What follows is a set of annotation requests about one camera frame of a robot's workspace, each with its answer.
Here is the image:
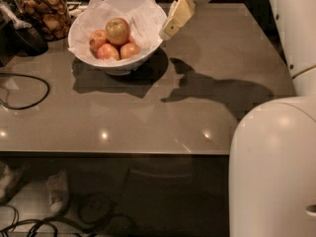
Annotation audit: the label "white sneaker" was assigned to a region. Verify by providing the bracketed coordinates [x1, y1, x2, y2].
[46, 170, 69, 215]

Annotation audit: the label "black appliance with white handle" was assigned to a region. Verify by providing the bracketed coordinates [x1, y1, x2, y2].
[0, 0, 48, 67]

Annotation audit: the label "front right red apple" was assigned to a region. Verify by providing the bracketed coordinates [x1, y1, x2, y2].
[119, 42, 140, 59]

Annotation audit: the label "black cable on table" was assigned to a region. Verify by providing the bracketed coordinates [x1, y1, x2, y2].
[0, 72, 51, 111]

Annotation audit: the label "white bowl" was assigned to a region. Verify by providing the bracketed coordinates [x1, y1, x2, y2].
[68, 0, 166, 76]

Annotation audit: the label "glass jar of snacks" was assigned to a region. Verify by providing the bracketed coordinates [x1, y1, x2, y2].
[14, 0, 71, 41]

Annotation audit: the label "green-red apple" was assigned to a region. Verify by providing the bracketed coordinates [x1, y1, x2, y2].
[105, 18, 130, 45]

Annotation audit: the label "white paper liner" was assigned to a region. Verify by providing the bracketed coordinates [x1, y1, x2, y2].
[68, 0, 166, 70]

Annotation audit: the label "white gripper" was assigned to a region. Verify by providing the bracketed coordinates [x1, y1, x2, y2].
[159, 0, 211, 40]

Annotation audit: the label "black floor cables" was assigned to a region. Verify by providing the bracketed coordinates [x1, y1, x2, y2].
[0, 168, 134, 237]

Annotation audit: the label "front left red apple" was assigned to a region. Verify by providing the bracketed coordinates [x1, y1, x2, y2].
[97, 43, 119, 60]

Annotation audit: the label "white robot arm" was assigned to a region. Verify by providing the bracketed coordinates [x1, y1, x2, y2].
[199, 0, 316, 237]

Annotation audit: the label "red apple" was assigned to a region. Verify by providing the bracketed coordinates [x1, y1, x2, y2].
[119, 42, 140, 59]
[89, 30, 107, 53]
[97, 43, 119, 60]

